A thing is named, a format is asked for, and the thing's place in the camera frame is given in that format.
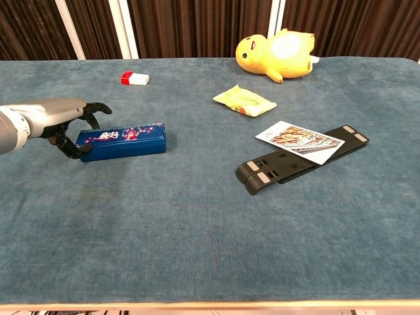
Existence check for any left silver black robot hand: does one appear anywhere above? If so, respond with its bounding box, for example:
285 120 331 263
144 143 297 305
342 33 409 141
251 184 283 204
28 97 114 161

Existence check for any blue and grey pouch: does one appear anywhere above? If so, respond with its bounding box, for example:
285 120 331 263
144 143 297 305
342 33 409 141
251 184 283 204
75 121 167 163

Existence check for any red and white small box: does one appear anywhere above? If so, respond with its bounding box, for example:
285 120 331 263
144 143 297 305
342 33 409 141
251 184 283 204
120 71 150 87

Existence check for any dark brown pleated curtain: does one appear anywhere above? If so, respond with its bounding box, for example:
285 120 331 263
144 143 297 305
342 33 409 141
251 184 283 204
0 0 420 63

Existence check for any blue velvet table cover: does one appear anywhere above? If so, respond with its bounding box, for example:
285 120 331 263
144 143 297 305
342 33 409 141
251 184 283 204
0 57 420 305

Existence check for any yellow snack packet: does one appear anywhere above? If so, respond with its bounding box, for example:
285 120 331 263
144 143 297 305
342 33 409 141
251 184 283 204
212 84 278 117

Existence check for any yellow plush toy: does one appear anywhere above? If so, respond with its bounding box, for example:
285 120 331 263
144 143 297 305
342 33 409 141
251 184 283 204
235 28 321 84

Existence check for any black folding laptop stand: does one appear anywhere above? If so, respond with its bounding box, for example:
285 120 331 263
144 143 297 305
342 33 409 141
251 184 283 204
235 124 371 196

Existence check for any white printed picture card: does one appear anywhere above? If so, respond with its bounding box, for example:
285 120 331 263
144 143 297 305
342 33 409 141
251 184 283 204
255 120 346 165

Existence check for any white frame post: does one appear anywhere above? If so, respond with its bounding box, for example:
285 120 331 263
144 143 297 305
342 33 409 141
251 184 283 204
54 0 87 60
267 0 285 37
108 0 139 60

